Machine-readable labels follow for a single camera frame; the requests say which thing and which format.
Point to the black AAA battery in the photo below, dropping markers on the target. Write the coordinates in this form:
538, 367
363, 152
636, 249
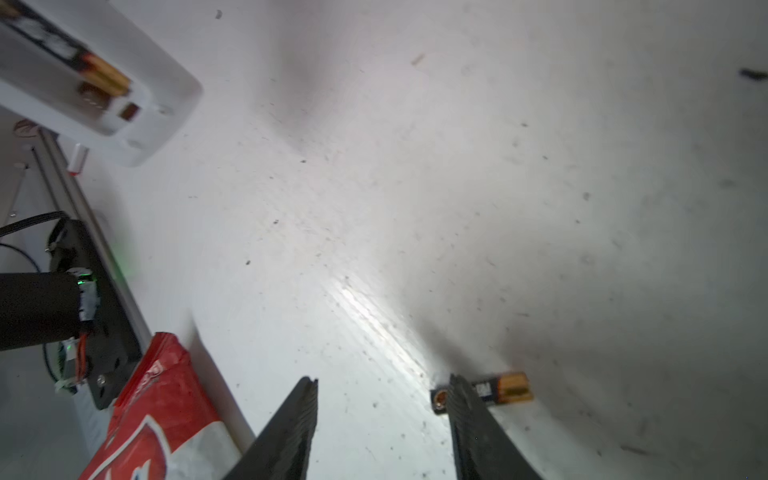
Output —
65, 48
512, 387

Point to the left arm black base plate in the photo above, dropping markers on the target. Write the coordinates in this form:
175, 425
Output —
102, 356

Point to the white remote control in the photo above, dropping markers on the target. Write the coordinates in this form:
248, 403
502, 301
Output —
127, 129

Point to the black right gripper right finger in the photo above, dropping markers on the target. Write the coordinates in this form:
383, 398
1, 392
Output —
481, 448

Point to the red Chuba cassava chips bag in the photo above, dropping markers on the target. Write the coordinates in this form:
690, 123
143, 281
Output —
163, 424

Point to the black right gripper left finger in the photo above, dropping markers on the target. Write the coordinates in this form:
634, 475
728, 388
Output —
282, 449

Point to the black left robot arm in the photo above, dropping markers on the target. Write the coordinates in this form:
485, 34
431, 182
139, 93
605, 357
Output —
38, 308

